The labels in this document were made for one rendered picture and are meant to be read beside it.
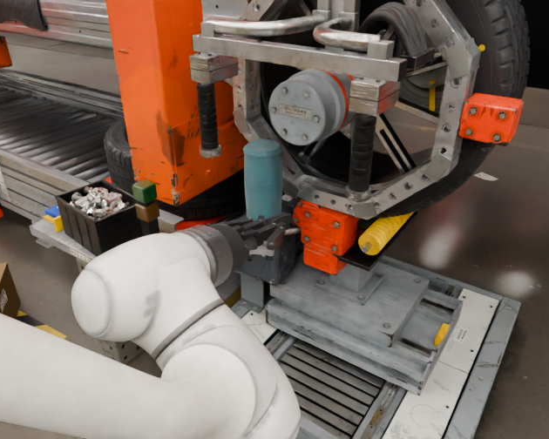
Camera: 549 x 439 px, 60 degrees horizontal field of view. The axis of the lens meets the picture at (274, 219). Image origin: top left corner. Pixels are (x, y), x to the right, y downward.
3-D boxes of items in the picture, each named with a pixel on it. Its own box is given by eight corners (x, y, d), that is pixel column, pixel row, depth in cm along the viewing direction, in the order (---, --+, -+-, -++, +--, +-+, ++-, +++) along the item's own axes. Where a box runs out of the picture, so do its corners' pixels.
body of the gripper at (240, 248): (237, 237, 64) (270, 223, 72) (187, 221, 68) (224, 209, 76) (231, 287, 67) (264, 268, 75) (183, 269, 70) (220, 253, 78)
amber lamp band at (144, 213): (160, 216, 114) (159, 201, 112) (148, 224, 111) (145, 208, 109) (149, 212, 116) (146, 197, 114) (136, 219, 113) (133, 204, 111)
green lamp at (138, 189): (158, 198, 111) (156, 182, 109) (145, 205, 108) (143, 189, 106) (146, 193, 113) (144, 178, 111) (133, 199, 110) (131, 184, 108)
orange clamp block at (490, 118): (467, 126, 96) (515, 135, 92) (456, 138, 90) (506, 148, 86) (474, 91, 92) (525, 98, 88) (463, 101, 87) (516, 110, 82)
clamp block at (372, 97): (398, 103, 81) (403, 71, 78) (376, 118, 74) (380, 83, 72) (370, 98, 83) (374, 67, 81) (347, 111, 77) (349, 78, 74)
